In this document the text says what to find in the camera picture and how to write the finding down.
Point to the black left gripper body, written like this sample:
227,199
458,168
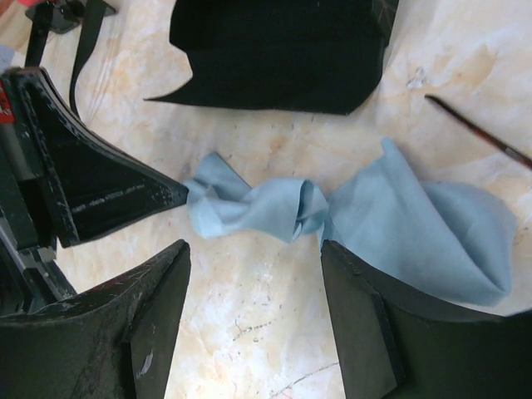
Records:
30,277

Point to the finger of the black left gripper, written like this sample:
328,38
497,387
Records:
91,187

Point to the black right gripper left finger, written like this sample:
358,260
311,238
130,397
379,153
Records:
115,340

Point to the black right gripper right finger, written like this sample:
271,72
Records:
394,341

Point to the light blue cleaning cloth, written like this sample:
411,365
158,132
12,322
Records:
450,240

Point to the black glasses case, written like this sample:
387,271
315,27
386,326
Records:
319,56

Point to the black sunglasses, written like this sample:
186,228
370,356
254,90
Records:
67,29

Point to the tortoiseshell brown sunglasses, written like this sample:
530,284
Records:
500,145

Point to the red tank top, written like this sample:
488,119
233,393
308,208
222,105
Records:
29,3

